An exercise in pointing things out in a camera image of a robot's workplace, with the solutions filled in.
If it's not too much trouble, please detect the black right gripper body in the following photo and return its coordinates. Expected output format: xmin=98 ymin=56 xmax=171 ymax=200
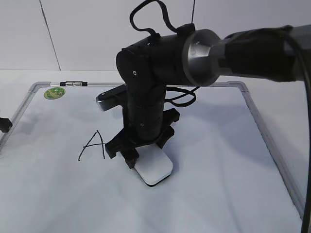
xmin=105 ymin=100 xmax=180 ymax=159

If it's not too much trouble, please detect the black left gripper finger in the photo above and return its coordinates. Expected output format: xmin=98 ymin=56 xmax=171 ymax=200
xmin=0 ymin=117 xmax=13 ymax=133

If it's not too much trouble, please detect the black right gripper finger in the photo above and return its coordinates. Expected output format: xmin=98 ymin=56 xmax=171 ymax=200
xmin=156 ymin=138 xmax=169 ymax=149
xmin=121 ymin=148 xmax=139 ymax=169

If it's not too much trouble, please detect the white rectangular whiteboard eraser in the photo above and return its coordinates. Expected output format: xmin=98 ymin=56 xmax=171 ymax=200
xmin=134 ymin=144 xmax=173 ymax=186

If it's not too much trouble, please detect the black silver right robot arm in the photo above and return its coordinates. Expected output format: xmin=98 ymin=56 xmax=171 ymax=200
xmin=105 ymin=25 xmax=311 ymax=168

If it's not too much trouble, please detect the round green magnet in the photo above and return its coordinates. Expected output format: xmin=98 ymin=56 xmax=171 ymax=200
xmin=44 ymin=87 xmax=66 ymax=100

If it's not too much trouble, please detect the white aluminium-framed whiteboard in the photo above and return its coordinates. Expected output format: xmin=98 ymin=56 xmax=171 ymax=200
xmin=0 ymin=87 xmax=301 ymax=233

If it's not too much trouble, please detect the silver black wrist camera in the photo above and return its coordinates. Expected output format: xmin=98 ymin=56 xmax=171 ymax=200
xmin=96 ymin=84 xmax=127 ymax=112

